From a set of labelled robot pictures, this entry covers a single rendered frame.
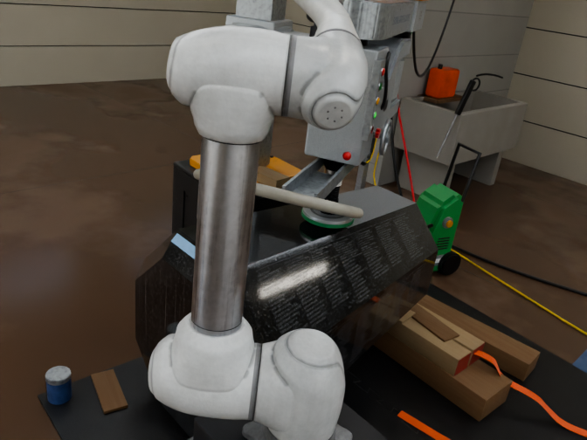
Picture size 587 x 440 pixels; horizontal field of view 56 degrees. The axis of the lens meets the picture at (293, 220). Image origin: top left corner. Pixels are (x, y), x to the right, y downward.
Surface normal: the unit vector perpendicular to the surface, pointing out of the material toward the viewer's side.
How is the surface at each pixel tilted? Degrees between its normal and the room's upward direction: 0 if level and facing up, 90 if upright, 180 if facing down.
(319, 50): 30
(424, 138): 90
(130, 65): 90
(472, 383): 0
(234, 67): 76
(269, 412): 96
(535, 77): 90
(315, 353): 6
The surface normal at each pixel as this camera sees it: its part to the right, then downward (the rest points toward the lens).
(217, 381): 0.07, 0.30
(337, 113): 0.11, 0.72
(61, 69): 0.69, 0.37
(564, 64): -0.71, 0.22
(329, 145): -0.33, 0.36
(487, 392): 0.11, -0.90
